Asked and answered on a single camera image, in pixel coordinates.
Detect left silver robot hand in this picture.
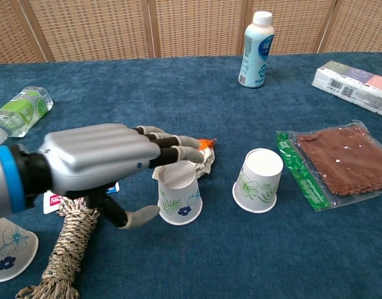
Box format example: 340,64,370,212
37,123,207,230

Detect white drink bottle blue label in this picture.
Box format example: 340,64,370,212
238,11,275,90

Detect camouflage rope bundle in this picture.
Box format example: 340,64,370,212
15,197,100,299

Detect zip bag brown cloths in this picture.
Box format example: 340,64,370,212
276,120,382,213

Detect white floral paper cup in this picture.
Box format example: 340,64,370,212
232,148,284,214
157,160,203,226
0,217,39,283

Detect correction tape blister pack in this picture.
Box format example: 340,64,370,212
43,181,120,215

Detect pastel tissue multipack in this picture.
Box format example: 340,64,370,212
311,60,382,120

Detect orange white snack packet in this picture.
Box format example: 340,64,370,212
151,138,217,181

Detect blue tablecloth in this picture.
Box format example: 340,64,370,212
0,52,382,299

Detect clear bottle green label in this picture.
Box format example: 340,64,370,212
0,86,54,146

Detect wicker folding screen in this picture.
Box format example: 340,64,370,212
0,0,382,65

